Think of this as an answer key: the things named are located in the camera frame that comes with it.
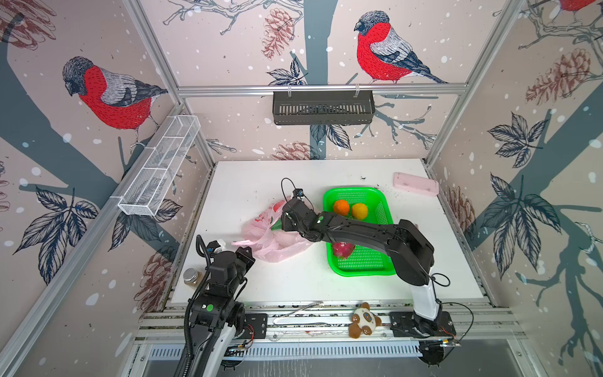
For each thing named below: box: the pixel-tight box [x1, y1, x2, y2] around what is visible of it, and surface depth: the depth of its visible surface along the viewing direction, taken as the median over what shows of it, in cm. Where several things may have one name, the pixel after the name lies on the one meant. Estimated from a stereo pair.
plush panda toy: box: [348, 301, 382, 339], surface depth 74 cm
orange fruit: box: [332, 199, 351, 216], surface depth 99 cm
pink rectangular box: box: [392, 172, 440, 197], surface depth 111 cm
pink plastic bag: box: [231, 197, 314, 263], surface depth 84 cm
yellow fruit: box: [351, 202, 369, 220], surface depth 99 cm
